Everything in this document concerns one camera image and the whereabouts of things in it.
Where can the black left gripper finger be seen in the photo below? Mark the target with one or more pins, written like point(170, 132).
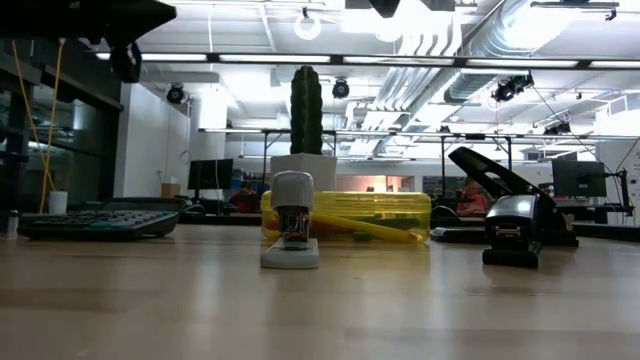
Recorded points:
point(135, 17)

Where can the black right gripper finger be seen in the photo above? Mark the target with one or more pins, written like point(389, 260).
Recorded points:
point(385, 7)

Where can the yellow transparent supply box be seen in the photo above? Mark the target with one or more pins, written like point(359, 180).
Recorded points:
point(350, 202)

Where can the yellow highlighter pen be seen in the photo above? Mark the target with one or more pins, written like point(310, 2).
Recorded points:
point(370, 229)

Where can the black monitor on arm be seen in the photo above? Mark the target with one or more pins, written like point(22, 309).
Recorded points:
point(579, 177)

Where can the small cardboard box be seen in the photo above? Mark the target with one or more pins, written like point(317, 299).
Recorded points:
point(170, 190)

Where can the black bar with light strips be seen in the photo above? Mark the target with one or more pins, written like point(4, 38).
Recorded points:
point(336, 59)

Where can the black ceiling spotlight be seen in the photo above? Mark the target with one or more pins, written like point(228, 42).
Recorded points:
point(175, 94)
point(340, 89)

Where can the tall green cactus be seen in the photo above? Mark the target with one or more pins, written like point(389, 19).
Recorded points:
point(306, 110)

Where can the black monitor on desk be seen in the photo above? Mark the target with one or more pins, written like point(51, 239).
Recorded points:
point(210, 174)

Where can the white cup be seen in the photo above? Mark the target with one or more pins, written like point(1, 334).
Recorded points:
point(58, 202)

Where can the black hole punch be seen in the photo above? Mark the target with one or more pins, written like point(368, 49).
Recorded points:
point(480, 167)

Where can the white stapler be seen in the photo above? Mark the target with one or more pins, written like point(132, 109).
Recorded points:
point(292, 192)

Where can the black desk calculator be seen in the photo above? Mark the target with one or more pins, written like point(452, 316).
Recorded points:
point(100, 222)

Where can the small silver cylinder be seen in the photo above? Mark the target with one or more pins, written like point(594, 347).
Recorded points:
point(12, 224)

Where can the person in background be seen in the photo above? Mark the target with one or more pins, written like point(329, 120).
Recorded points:
point(245, 199)
point(470, 199)

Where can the black stapler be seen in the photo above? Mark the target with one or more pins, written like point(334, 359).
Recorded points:
point(510, 255)

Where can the silver ventilation duct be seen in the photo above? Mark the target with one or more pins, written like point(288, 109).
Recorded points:
point(500, 40)

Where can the black background station frame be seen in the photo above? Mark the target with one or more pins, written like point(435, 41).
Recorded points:
point(360, 132)

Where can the black ceiling camera cluster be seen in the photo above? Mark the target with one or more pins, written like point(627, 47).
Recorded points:
point(510, 89)

